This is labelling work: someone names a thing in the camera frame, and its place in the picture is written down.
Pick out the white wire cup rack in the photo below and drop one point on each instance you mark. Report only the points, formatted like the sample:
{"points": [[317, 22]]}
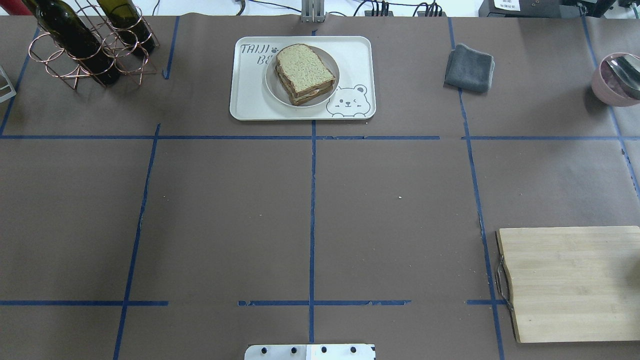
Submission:
{"points": [[7, 89]]}

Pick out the green wine bottle front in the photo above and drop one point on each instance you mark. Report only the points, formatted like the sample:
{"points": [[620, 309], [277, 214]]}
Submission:
{"points": [[74, 38]]}

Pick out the green wine bottle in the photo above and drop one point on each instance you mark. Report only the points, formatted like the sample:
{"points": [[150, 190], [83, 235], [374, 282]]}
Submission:
{"points": [[123, 15], [74, 38]]}

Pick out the black computer box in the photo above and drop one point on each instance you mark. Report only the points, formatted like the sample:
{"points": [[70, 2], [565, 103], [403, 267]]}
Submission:
{"points": [[552, 9]]}

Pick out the pink bowl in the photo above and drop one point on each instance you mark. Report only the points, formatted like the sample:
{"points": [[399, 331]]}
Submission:
{"points": [[607, 87]]}

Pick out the white round plate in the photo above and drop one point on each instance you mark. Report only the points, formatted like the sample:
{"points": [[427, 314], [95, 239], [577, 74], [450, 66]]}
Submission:
{"points": [[275, 88]]}

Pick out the bread slice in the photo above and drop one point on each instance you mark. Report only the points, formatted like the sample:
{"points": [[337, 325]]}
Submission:
{"points": [[301, 64], [312, 93]]}

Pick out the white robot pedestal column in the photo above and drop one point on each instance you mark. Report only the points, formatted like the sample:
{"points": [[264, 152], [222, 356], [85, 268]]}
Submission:
{"points": [[331, 351]]}

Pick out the copper wire bottle rack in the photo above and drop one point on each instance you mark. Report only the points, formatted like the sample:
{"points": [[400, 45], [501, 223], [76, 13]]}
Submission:
{"points": [[101, 40]]}

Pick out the metal scoop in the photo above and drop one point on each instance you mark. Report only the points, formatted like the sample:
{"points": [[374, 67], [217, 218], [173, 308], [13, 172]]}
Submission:
{"points": [[626, 69]]}

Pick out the aluminium frame post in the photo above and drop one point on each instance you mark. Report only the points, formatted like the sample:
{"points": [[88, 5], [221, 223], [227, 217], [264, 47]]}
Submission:
{"points": [[313, 11]]}

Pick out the cream bear tray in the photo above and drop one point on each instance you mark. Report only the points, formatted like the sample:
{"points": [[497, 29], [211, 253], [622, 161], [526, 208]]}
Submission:
{"points": [[257, 94]]}

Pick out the green wine bottle middle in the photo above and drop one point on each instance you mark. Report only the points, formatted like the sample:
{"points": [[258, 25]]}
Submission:
{"points": [[123, 15]]}

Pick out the wooden cutting board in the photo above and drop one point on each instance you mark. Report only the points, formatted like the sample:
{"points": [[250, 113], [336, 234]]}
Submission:
{"points": [[572, 284]]}

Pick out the folded grey cloth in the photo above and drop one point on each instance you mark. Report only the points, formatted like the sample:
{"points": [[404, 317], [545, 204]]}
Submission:
{"points": [[469, 69]]}

